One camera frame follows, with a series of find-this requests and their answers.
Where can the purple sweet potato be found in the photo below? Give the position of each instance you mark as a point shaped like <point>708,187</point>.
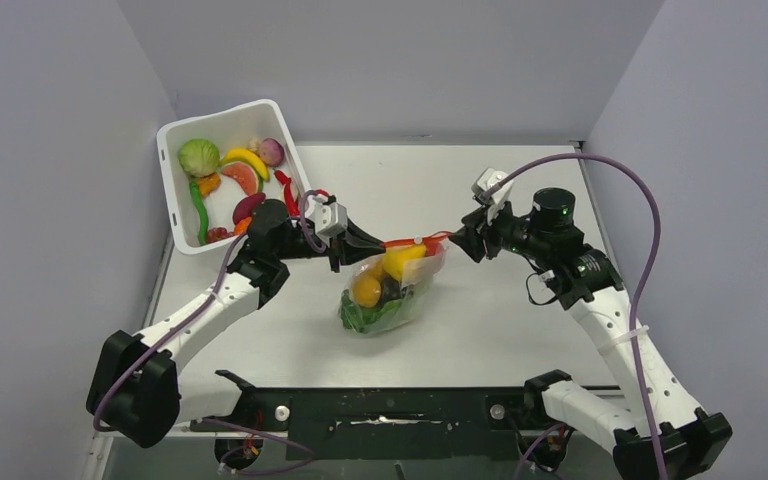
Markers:
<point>246,206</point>

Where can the red chili pepper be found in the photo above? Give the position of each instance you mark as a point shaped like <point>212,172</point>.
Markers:
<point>284,179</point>

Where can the white plastic bin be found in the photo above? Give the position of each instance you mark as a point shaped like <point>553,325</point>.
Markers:
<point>238,127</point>

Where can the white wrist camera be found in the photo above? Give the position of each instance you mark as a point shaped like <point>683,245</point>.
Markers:
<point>490,191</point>
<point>330,217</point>

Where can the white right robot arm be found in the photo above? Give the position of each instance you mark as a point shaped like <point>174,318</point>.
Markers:
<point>664,433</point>

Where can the red tomato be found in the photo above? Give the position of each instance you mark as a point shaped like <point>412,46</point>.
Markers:
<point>434,247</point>

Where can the green cucumber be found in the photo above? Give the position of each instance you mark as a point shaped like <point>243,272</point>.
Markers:
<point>203,218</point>

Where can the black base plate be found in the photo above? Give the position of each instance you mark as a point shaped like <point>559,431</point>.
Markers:
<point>391,423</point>

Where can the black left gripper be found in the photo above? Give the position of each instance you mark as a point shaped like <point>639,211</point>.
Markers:
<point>352,245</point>

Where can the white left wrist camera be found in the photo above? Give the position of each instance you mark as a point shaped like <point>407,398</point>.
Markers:
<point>330,217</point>

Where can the orange pepper piece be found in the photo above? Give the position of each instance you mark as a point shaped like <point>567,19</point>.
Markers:
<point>208,184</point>

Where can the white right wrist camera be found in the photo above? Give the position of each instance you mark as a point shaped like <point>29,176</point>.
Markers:
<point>490,191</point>

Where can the watermelon slice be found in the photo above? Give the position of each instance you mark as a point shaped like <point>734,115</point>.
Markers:
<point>244,175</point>

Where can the yellow banana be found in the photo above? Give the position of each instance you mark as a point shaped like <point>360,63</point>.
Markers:
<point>248,157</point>

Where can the white mushroom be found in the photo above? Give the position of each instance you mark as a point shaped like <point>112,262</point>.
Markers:
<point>292,193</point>

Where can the red grapes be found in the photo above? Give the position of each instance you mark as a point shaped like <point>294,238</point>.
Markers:
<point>217,234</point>

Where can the clear orange zip bag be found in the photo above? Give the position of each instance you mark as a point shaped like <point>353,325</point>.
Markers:
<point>419,275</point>

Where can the green cabbage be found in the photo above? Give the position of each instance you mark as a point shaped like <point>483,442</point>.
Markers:
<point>199,157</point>

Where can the yellow lemon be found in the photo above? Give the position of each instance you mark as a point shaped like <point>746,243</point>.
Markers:
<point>366,291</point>

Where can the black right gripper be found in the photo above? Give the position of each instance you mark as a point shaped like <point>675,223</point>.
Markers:
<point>471,240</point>

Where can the green lettuce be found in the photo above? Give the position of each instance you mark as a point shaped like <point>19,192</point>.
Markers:
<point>372,321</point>

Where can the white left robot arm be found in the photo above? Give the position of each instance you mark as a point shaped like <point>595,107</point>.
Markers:
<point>136,390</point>

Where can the orange tangerine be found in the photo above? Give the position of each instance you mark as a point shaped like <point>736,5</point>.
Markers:
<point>242,226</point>

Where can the purple onion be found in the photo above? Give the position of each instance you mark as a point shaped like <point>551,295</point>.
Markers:
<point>271,152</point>

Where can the yellow pear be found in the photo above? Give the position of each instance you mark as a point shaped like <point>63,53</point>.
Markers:
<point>395,260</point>

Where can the dark plum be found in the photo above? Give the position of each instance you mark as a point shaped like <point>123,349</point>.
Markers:
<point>390,290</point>

